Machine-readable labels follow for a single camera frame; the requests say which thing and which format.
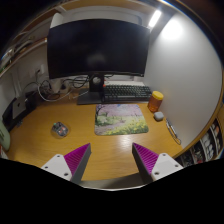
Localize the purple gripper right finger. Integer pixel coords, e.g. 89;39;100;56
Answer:
132;143;182;183

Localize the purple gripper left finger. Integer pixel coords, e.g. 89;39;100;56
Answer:
42;143;91;184

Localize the silver pen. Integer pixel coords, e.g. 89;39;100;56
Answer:
166;118;181;145

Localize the white cable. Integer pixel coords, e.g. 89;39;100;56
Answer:
37;79;73;103

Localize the black mechanical keyboard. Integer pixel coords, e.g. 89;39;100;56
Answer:
102;85;152;102

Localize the pale green object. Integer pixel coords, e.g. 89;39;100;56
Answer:
0;120;10;150

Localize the black computer monitor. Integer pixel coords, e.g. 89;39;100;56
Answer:
47;19;150;79

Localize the transparent computer mouse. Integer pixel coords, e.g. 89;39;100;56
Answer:
52;122;69;137

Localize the wooden wall shelf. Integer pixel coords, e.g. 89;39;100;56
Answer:
0;6;65;77

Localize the black monitor stand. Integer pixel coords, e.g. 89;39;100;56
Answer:
77;74;104;105

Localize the cherry blossom mouse pad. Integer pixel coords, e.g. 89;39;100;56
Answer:
95;104;149;136

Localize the silver mac mini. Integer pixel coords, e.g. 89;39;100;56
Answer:
12;96;26;118

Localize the black box under mac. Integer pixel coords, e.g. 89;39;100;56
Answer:
2;91;37;131

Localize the orange jar with yellow lid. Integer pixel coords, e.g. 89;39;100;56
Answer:
147;91;164;113

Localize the white light strip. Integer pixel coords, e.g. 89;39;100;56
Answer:
148;10;161;28

